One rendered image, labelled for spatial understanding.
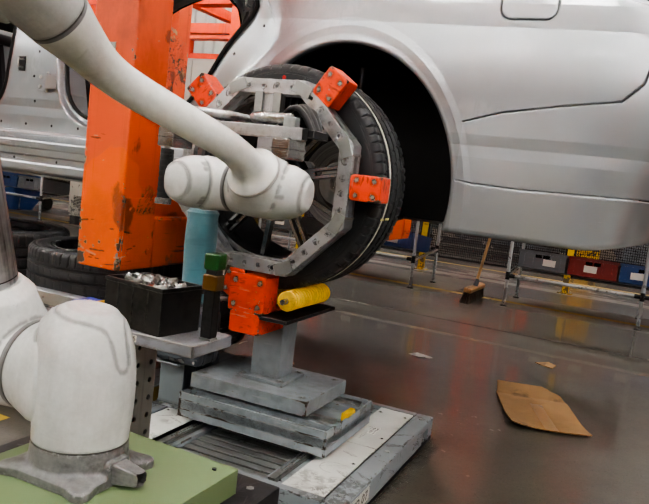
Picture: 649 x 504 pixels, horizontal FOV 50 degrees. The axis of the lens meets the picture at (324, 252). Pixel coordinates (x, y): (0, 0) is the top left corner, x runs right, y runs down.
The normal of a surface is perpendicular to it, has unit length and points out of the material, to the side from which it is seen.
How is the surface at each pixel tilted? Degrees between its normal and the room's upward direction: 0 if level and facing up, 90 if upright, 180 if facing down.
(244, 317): 90
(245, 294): 90
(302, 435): 90
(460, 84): 90
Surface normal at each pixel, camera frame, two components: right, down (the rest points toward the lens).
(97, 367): 0.54, -0.01
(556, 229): -0.41, 0.05
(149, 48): 0.91, 0.15
